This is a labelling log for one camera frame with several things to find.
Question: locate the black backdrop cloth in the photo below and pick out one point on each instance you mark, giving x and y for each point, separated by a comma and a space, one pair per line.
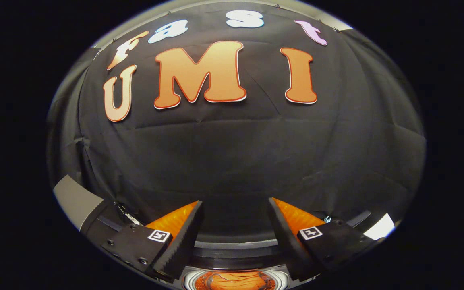
236, 153

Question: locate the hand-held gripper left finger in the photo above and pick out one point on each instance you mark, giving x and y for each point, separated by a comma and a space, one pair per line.
183, 245

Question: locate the grey top-load washing machine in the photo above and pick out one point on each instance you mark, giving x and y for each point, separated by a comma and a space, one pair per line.
191, 280

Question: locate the yellow polo shirt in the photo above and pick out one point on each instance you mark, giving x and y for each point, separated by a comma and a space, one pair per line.
236, 282

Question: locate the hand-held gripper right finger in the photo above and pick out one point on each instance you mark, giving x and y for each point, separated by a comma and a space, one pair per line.
288, 245

